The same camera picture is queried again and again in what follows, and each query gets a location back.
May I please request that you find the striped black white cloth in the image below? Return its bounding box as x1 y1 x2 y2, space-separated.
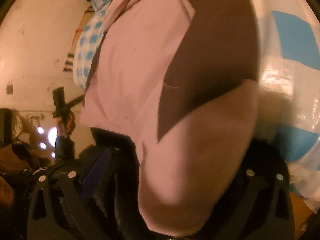
63 53 74 72

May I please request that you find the blue checkered plastic bed cover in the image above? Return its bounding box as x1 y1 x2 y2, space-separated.
251 0 319 212

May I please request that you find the pink and brown garment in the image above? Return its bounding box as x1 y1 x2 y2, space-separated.
81 0 259 237

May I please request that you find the person's head with hair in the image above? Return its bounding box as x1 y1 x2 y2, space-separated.
1 108 36 160

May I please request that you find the person's left hand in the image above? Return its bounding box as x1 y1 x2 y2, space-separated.
56 110 76 137

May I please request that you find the blue checkered wrapped pillow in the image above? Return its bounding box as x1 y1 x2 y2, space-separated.
73 0 112 90

